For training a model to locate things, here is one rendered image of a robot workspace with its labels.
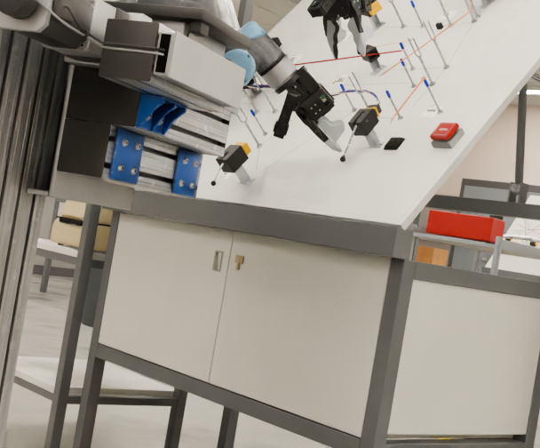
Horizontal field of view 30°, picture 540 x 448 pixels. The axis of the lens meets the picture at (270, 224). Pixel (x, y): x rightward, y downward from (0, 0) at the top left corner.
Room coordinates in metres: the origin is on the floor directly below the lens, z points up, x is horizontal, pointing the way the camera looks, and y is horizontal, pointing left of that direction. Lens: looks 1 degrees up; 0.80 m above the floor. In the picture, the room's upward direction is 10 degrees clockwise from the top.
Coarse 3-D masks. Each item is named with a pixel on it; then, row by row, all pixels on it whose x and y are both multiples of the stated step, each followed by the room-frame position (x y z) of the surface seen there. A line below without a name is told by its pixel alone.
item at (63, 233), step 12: (72, 204) 3.27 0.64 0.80; (84, 204) 3.23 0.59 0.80; (60, 216) 3.29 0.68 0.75; (72, 216) 3.26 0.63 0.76; (108, 216) 3.19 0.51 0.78; (60, 228) 3.25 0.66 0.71; (72, 228) 3.20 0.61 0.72; (108, 228) 3.19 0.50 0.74; (60, 240) 3.24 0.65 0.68; (72, 240) 3.19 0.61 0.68; (96, 240) 3.17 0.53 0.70
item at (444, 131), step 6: (438, 126) 2.31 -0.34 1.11; (444, 126) 2.30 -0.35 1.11; (450, 126) 2.28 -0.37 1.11; (456, 126) 2.28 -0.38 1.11; (432, 132) 2.30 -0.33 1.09; (438, 132) 2.29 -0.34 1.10; (444, 132) 2.27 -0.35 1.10; (450, 132) 2.27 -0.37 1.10; (432, 138) 2.30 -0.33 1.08; (438, 138) 2.28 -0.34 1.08; (444, 138) 2.27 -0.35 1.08
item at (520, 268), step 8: (528, 200) 9.96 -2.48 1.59; (536, 200) 9.91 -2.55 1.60; (512, 224) 9.80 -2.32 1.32; (520, 224) 9.75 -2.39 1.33; (528, 224) 9.71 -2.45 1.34; (536, 224) 9.66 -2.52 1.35; (512, 232) 9.72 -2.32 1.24; (520, 232) 9.67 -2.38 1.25; (528, 232) 9.50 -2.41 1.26; (536, 232) 9.58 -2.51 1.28; (512, 240) 9.63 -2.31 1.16; (520, 240) 9.59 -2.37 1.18; (504, 256) 9.52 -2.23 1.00; (512, 256) 9.47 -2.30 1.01; (488, 264) 9.52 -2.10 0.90; (504, 264) 9.44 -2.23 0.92; (512, 264) 9.39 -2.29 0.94; (520, 264) 9.35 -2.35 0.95; (528, 264) 9.31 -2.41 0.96; (536, 264) 9.27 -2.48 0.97; (488, 272) 9.43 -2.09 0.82; (504, 272) 9.32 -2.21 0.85; (512, 272) 9.26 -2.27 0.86; (520, 272) 9.28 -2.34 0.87; (528, 272) 9.23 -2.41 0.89; (536, 272) 9.19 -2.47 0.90; (528, 280) 9.15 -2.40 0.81; (536, 280) 9.10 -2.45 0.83
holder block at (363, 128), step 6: (360, 108) 2.43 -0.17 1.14; (366, 108) 2.42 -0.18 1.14; (372, 108) 2.41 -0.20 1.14; (360, 114) 2.41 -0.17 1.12; (366, 114) 2.40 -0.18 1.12; (372, 114) 2.41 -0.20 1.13; (354, 120) 2.40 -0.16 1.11; (360, 120) 2.39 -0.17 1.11; (366, 120) 2.39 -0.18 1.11; (372, 120) 2.41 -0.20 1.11; (378, 120) 2.42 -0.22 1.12; (360, 126) 2.39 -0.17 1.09; (366, 126) 2.39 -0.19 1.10; (372, 126) 2.41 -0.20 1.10; (354, 132) 2.42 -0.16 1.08; (360, 132) 2.41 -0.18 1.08; (366, 132) 2.40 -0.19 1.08
